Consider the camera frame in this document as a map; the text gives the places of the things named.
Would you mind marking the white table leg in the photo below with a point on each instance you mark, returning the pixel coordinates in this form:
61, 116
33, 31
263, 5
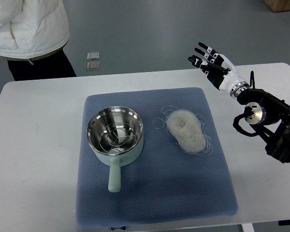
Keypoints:
247, 227

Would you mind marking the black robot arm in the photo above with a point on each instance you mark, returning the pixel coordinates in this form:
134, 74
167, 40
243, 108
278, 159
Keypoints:
268, 117

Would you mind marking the lower metal floor plate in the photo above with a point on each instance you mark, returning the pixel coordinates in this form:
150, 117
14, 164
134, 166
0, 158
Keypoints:
93, 66

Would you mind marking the wire steaming rack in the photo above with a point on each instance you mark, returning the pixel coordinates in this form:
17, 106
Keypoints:
117, 138

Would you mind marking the metal floor plate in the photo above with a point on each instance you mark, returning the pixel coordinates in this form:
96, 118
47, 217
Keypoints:
93, 66
93, 55

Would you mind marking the blue mesh mat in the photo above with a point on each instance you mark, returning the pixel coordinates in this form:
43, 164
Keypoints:
164, 183

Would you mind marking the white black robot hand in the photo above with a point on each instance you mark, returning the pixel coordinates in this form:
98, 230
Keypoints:
219, 70

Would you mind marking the upper metal floor plate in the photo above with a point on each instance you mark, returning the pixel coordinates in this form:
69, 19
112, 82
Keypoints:
93, 55

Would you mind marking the brown cardboard box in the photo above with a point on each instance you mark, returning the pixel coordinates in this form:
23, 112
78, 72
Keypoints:
278, 5

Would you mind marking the white vermicelli bundle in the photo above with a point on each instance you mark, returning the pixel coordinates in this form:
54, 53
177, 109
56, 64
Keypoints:
186, 128

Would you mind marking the mint green steel pot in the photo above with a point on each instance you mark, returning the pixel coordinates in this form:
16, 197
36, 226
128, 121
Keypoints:
115, 114

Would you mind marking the person in white jacket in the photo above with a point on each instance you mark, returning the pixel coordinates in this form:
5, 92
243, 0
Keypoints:
33, 34

